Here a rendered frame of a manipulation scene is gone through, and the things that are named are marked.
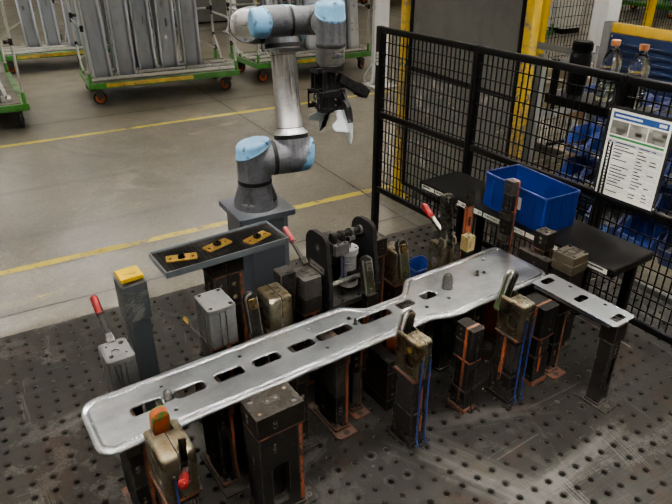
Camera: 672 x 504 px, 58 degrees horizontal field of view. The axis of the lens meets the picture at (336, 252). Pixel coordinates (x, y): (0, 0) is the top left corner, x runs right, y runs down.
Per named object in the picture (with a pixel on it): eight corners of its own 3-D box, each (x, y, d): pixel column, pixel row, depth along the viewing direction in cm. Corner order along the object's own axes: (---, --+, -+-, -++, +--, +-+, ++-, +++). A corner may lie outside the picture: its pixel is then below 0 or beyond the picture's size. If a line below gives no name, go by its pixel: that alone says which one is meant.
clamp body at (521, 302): (506, 411, 180) (523, 313, 163) (477, 389, 188) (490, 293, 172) (527, 400, 184) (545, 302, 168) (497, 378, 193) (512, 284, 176)
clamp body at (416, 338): (408, 456, 164) (416, 352, 148) (381, 428, 173) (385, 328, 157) (434, 441, 169) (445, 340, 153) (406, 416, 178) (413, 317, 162)
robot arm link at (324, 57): (334, 43, 162) (352, 48, 156) (334, 61, 164) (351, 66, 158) (310, 46, 158) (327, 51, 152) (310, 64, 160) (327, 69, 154)
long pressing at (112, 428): (104, 470, 123) (102, 464, 123) (76, 406, 140) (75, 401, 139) (550, 276, 192) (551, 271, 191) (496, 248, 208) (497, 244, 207)
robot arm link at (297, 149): (268, 173, 215) (250, 7, 199) (308, 168, 219) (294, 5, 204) (277, 177, 204) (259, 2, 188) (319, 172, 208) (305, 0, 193)
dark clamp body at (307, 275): (305, 394, 186) (302, 287, 168) (284, 371, 196) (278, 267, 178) (334, 381, 192) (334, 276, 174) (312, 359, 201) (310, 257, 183)
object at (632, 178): (652, 215, 194) (678, 120, 180) (591, 192, 211) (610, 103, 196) (656, 214, 195) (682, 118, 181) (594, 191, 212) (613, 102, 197)
